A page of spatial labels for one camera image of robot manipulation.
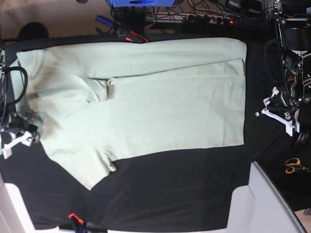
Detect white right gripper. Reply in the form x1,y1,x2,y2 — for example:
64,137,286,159
0,130,40,159

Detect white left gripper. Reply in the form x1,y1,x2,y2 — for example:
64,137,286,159
255,86,300,137

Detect light green T-shirt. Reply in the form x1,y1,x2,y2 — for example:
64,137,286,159
15,38,247,190

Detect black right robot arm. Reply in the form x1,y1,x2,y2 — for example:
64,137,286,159
0,22,49,159

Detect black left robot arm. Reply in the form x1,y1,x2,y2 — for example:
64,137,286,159
256,0,311,136

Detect black round object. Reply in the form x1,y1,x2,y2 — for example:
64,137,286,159
292,131,311,152

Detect white box left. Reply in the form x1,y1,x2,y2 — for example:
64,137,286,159
0,176,36,233

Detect white box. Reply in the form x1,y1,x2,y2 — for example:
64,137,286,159
0,176,36,233
226,162,306,233

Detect white box right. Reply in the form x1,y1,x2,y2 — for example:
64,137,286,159
226,162,306,233

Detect red clamp bottom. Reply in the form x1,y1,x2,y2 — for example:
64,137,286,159
68,213,84,225

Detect blue clamp bottom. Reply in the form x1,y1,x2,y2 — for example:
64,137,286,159
71,222,107,233

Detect black table cloth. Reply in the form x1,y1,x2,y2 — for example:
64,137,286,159
0,39,311,232

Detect red black clamp top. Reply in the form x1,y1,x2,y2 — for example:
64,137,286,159
117,28,149,44

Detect blue stand base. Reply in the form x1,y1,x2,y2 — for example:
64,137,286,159
107,0,175,7

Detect orange handled scissors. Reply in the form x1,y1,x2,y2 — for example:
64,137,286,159
285,157,311,174

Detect blue handled tool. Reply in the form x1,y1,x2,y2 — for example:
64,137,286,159
95,15,115,28

